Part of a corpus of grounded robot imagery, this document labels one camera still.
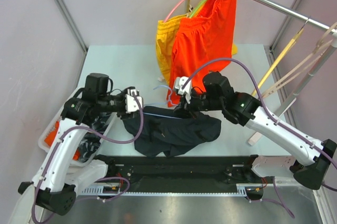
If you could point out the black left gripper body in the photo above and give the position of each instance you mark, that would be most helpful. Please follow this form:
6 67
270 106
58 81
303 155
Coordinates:
117 103

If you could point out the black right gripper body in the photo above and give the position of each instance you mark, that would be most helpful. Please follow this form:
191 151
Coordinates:
196 104

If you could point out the blue wire hanger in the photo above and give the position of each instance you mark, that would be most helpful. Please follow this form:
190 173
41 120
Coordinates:
167 102

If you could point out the dark navy shorts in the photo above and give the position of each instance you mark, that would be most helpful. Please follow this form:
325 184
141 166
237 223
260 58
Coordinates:
165 132

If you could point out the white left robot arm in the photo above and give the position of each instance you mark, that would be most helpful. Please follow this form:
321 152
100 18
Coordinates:
57 184

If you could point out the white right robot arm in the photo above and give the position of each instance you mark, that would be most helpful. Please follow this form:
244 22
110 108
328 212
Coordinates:
308 159

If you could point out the orange shorts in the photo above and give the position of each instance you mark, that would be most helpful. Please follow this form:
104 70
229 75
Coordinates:
190 46

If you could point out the yellow shorts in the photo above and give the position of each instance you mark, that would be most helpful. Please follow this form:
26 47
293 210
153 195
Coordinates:
218 25

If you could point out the yellow hanger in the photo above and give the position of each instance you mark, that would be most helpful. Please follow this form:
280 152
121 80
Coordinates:
284 52

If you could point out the beige wooden hanger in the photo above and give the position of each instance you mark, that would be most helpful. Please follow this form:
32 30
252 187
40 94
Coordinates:
320 47

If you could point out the white plastic basket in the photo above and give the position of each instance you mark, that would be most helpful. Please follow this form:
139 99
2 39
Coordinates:
57 117

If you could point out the patterned dark clothes in basket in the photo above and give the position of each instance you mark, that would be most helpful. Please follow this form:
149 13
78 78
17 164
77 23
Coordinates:
90 143

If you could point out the orange cloth in basket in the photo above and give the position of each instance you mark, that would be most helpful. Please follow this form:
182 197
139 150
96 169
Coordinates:
51 136

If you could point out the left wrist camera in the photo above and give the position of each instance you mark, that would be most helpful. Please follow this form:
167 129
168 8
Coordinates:
133 100

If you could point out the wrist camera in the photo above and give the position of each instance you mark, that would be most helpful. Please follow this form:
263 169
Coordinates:
183 87
133 100

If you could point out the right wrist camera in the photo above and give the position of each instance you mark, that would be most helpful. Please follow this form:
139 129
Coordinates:
183 87

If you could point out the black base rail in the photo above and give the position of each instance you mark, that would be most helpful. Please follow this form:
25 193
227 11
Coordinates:
185 175

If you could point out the metal clothes rack rail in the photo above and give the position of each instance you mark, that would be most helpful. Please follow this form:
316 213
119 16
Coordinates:
292 13

